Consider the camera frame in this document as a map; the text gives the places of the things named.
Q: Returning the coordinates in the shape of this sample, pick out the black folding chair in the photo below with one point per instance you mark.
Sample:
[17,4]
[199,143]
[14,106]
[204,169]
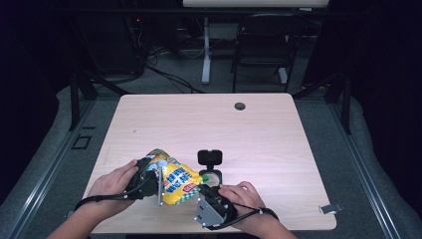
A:
[265,43]

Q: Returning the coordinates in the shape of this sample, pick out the clear jar with black lid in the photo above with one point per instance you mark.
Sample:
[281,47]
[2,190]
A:
[209,157]

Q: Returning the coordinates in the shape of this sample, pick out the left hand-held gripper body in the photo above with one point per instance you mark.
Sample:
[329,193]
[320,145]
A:
[144,182]

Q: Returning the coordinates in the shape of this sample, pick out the person's right hand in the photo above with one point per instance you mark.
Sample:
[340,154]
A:
[247,205]

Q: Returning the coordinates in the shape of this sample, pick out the aluminium floor rail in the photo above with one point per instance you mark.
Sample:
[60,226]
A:
[361,169]
[49,169]

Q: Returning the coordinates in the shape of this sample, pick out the black metal stand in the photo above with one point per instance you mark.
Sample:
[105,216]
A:
[346,106]
[74,99]

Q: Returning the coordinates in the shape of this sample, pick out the person's left hand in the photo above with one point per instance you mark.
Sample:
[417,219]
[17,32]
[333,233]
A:
[111,192]

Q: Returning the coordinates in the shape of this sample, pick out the grey tape strip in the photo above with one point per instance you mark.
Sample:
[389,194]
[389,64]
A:
[331,208]
[69,214]

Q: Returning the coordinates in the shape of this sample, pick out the white desk foot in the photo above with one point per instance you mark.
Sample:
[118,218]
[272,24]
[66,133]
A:
[282,75]

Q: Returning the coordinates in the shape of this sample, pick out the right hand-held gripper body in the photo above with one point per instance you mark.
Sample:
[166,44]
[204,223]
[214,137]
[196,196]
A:
[215,212]

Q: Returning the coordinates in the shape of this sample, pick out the black computer tower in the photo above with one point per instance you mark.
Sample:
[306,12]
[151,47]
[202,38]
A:
[112,46]

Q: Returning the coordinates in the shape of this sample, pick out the yellow spouted pouch green cap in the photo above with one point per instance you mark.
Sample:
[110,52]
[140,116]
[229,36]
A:
[179,184]

